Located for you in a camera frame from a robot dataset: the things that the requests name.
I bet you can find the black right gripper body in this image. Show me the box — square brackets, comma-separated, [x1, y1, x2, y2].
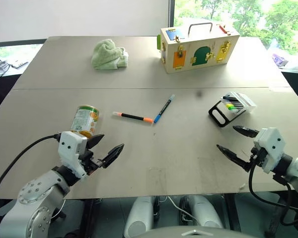
[248, 146, 269, 172]

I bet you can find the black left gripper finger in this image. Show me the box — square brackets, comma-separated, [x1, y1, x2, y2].
[85, 134, 105, 150]
[100, 143, 125, 169]

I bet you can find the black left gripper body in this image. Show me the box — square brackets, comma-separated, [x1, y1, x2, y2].
[78, 148, 104, 176]

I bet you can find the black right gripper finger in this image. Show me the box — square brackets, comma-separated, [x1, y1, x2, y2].
[216, 144, 251, 173]
[232, 125, 260, 139]

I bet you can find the marker pen set case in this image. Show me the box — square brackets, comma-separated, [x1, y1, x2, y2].
[208, 91, 257, 128]

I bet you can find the orange capped black marker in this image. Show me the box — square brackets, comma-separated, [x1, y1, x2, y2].
[112, 112, 154, 124]

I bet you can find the black pen with blue caps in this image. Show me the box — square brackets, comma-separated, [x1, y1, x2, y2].
[153, 94, 176, 124]

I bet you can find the green and yellow tin can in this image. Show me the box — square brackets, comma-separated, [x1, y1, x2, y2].
[70, 105, 101, 138]

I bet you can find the black table leg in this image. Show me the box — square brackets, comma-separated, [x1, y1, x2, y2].
[223, 193, 242, 232]
[82, 198, 94, 238]

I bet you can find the silver right robot leg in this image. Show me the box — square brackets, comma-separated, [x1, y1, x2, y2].
[185, 194, 224, 230]

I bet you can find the purple packet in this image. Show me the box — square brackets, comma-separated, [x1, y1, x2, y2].
[272, 53, 289, 67]

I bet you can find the light green folded towel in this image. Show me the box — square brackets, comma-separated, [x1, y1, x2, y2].
[90, 39, 129, 71]

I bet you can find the grey robot torso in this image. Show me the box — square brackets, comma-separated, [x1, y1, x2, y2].
[136, 225, 242, 238]

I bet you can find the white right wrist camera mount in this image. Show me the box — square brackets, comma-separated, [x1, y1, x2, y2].
[253, 127, 288, 173]

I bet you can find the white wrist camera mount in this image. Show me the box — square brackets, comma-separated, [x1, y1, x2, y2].
[57, 131, 88, 179]
[253, 127, 288, 173]

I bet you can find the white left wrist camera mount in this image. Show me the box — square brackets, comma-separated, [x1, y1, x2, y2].
[57, 131, 88, 179]

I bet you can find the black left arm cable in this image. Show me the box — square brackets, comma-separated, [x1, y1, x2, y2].
[0, 133, 63, 200]

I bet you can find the white cable under table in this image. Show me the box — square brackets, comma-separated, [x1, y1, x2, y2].
[167, 195, 202, 226]

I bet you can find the wooden lock box with handle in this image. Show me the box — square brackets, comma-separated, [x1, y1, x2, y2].
[156, 22, 240, 74]

